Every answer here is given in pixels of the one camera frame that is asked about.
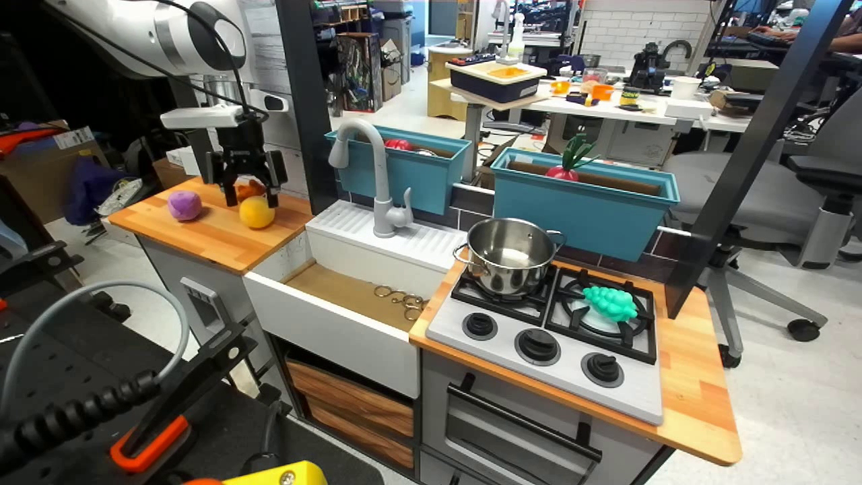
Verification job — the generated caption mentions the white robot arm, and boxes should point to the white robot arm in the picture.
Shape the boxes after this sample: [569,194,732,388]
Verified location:
[42,0,288,208]

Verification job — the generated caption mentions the orange handled clamp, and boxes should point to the orange handled clamp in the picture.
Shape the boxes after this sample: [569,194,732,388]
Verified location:
[107,323,256,473]

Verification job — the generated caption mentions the white toy sink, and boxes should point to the white toy sink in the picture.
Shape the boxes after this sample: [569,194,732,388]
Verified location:
[245,202,466,399]

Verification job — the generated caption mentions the green toy on stove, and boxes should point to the green toy on stove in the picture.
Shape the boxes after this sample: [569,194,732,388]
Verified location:
[582,284,639,323]

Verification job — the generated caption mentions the grey office chair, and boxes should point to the grey office chair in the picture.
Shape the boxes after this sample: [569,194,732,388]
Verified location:
[699,92,862,369]

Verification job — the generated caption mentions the yellow round plushie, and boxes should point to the yellow round plushie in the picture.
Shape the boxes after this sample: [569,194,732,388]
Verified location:
[240,197,275,228]

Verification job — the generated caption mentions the teal planter box left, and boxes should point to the teal planter box left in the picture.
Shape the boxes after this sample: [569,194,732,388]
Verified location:
[336,125,470,216]

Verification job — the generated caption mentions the grey toy stovetop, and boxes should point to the grey toy stovetop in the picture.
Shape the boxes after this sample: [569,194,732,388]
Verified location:
[426,270,663,425]

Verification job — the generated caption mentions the toy kitchen cabinet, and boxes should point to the toy kitchen cabinet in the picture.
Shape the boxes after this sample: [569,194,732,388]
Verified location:
[107,175,746,485]

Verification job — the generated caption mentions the metal ring puzzle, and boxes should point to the metal ring puzzle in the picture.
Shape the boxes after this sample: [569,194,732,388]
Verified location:
[371,284,426,323]

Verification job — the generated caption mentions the teal planter box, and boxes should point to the teal planter box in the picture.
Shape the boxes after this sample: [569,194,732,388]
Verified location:
[336,125,470,216]
[491,147,678,261]

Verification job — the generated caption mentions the orange crumpled plushie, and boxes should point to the orange crumpled plushie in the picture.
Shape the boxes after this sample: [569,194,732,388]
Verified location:
[233,178,264,202]

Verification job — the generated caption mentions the teal planter box right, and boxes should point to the teal planter box right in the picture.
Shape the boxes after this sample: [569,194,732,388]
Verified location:
[491,147,678,261]

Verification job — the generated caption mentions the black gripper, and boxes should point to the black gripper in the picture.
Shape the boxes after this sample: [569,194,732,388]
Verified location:
[202,121,288,208]

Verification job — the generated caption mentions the grey toy faucet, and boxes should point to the grey toy faucet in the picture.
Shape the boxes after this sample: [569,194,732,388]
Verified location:
[328,121,411,237]

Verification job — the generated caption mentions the purple round plushie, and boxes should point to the purple round plushie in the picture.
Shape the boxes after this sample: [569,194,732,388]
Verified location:
[166,191,202,224]

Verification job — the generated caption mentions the black tray on stand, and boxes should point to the black tray on stand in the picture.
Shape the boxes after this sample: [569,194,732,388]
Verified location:
[450,62,546,103]

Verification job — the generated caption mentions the stainless steel pot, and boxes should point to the stainless steel pot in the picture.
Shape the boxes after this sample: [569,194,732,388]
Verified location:
[451,217,566,299]

